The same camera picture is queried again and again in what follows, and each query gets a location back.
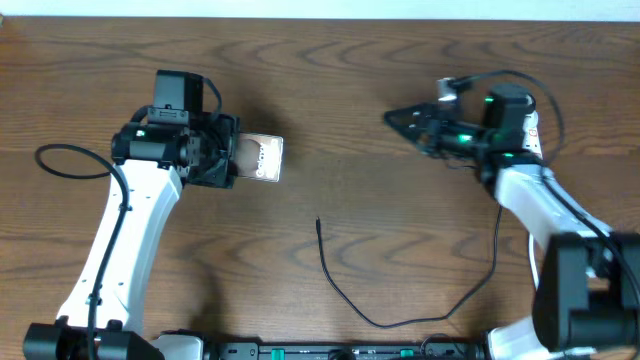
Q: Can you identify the black charger cable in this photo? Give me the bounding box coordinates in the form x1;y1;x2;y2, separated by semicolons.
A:
315;204;504;330

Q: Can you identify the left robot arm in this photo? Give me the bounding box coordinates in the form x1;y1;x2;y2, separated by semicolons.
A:
23;70;239;359

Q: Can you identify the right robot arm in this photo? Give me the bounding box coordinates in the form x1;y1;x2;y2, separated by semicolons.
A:
384;78;639;359

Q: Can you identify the white power strip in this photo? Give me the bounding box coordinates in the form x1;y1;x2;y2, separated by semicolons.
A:
522;111;543;159

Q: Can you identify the black right camera cable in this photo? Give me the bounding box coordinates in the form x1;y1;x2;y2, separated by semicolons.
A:
449;68;640;311

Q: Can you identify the black camera cable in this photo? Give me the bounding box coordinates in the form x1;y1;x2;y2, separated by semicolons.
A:
33;143;132;360
449;68;640;311

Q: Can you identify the white power strip cord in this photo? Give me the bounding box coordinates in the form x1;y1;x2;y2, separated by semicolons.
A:
527;232;542;291

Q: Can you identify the black left camera cable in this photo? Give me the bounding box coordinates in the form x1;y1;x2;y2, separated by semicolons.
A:
33;143;132;360

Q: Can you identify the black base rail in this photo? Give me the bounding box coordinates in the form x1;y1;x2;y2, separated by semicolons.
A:
210;340;488;360

